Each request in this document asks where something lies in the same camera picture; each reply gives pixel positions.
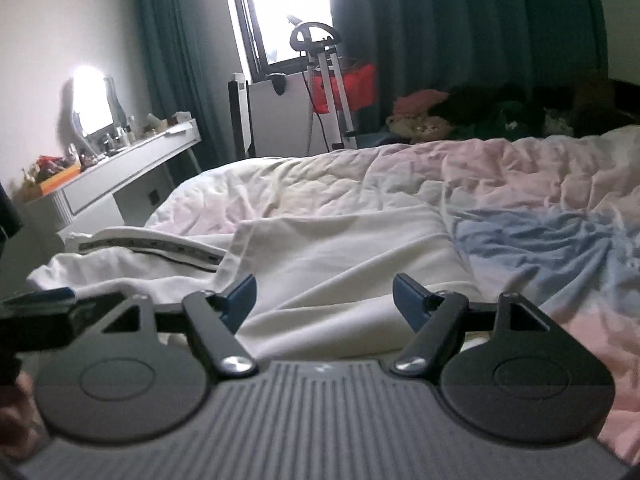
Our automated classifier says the black leaning panel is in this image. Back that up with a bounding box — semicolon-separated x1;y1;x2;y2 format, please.
228;73;256;159

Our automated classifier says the orange tray of cosmetics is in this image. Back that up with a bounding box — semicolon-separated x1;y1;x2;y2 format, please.
20;155;82;200

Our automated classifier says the white zip-up jacket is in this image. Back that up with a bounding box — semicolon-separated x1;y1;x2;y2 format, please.
27;206;482;362

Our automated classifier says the person's left hand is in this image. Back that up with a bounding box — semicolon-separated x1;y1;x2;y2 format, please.
1;372;43;460

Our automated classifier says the garment steamer stand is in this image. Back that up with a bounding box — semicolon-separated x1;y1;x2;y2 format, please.
288;15;357;151

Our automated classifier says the lit vanity mirror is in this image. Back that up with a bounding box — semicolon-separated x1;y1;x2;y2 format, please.
70;64;127;157

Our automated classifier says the pastel tie-dye bed duvet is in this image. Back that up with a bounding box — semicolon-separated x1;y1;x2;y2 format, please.
148;127;639;463

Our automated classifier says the window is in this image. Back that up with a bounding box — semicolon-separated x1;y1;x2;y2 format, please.
232;0;333;82

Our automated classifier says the white dressing table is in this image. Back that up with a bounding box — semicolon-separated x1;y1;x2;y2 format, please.
25;119;201;257

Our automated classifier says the dark teal right curtain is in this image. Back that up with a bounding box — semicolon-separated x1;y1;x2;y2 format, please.
330;0;608;132

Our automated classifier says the red laundry bag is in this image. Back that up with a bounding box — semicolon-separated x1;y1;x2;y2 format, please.
310;64;378;114

